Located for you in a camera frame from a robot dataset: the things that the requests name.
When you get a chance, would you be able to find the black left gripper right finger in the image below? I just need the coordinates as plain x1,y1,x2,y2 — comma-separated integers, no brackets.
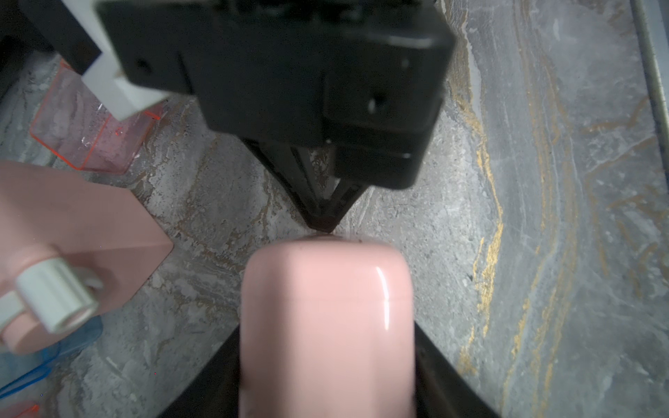
415,322,499,418

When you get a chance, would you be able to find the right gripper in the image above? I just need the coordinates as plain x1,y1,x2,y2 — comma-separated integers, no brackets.
96,1,456,233

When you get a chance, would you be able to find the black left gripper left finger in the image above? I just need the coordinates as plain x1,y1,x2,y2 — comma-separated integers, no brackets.
159,327,240,418

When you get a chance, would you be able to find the pink pencil sharpener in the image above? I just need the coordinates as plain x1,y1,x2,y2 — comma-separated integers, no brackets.
1,160,174,355
239,238,416,417

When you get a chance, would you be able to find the blue transparent tray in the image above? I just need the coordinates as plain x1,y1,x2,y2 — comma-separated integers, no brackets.
1,316,104,399

